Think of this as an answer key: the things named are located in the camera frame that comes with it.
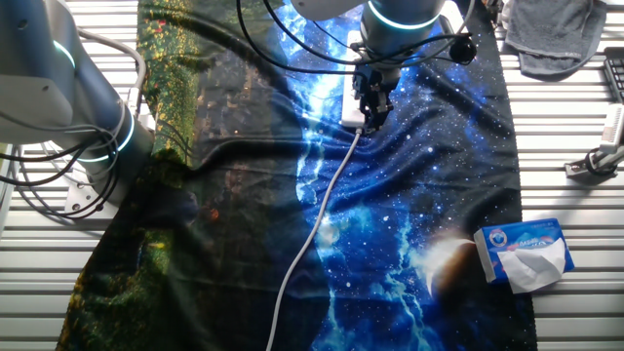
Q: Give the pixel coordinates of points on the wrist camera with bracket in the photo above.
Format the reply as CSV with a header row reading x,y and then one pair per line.
x,y
462,50

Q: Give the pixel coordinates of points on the galaxy and meadow printed cloth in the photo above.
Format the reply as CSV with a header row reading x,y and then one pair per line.
x,y
400,195

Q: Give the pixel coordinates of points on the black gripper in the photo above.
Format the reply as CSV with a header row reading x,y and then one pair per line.
x,y
374,88

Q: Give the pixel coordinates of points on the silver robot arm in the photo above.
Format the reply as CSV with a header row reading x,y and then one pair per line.
x,y
34,73

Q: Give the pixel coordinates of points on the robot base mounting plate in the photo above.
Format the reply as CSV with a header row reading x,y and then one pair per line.
x,y
80,197

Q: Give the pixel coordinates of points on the grey towel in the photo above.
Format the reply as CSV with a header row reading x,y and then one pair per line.
x,y
551,34

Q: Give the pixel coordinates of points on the blue tissue pack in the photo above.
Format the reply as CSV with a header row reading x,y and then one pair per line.
x,y
517,234

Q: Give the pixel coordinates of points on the white tissue sheet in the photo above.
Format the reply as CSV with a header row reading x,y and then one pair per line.
x,y
531,265

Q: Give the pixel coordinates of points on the white power strip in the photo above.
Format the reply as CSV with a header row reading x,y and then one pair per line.
x,y
352,109

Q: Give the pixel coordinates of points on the black keyboard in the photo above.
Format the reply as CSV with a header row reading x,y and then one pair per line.
x,y
616,73

